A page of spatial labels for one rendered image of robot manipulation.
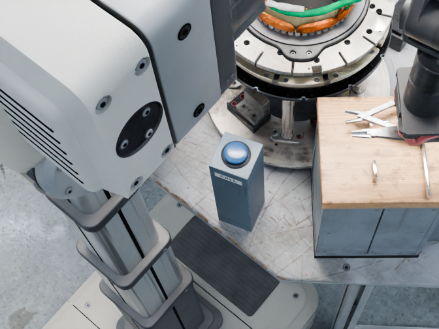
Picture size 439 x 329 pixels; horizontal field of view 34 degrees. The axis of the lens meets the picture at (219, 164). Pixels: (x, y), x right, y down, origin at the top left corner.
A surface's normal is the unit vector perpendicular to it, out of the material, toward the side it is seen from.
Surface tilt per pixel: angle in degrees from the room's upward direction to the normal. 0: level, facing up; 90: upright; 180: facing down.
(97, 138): 90
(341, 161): 0
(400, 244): 90
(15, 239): 0
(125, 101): 90
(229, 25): 90
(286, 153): 0
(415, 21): 64
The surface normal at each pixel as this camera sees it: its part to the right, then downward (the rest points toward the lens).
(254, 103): -0.73, 0.64
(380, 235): -0.01, 0.91
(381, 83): -0.07, -0.42
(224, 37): 0.76, 0.56
